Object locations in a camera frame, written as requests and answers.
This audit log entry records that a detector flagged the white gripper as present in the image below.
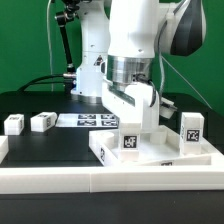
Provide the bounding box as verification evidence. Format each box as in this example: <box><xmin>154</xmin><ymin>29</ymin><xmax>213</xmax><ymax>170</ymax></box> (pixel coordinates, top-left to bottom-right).
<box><xmin>102</xmin><ymin>81</ymin><xmax>160</xmax><ymax>132</ymax></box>

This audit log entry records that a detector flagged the white square table top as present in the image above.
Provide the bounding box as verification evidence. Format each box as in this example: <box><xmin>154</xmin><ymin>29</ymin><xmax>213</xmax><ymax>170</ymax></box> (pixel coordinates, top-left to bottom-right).
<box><xmin>89</xmin><ymin>126</ymin><xmax>224</xmax><ymax>166</ymax></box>

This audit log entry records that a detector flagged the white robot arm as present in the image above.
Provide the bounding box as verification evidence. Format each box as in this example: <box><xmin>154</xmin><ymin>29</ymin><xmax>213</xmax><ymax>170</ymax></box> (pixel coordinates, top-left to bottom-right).
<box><xmin>63</xmin><ymin>0</ymin><xmax>206</xmax><ymax>132</ymax></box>

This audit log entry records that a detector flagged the white sheet with fiducial markers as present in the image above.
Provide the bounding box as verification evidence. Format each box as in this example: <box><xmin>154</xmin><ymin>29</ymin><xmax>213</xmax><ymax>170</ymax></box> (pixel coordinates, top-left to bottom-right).
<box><xmin>56</xmin><ymin>113</ymin><xmax>118</xmax><ymax>128</ymax></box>

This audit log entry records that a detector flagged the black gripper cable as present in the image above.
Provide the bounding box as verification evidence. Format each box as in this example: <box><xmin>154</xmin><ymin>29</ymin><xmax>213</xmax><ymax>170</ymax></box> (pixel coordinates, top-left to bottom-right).
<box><xmin>134</xmin><ymin>73</ymin><xmax>158</xmax><ymax>108</ymax></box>

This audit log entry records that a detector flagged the black cable bundle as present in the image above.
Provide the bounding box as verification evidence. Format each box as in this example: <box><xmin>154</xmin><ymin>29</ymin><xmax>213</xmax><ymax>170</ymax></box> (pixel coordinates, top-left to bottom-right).
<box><xmin>16</xmin><ymin>73</ymin><xmax>77</xmax><ymax>92</ymax></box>

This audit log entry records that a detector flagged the white thin cable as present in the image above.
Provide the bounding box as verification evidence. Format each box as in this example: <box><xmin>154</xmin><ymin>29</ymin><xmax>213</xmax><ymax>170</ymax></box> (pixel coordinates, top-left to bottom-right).
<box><xmin>46</xmin><ymin>0</ymin><xmax>56</xmax><ymax>92</ymax></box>

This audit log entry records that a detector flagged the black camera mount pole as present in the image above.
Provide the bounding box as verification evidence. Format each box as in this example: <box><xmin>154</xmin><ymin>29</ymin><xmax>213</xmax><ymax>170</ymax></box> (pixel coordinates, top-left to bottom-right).
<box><xmin>55</xmin><ymin>0</ymin><xmax>80</xmax><ymax>77</ymax></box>

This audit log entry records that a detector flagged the white workspace frame wall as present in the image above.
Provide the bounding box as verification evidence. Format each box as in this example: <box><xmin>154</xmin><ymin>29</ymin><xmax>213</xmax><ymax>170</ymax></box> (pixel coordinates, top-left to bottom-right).
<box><xmin>0</xmin><ymin>134</ymin><xmax>224</xmax><ymax>195</ymax></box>

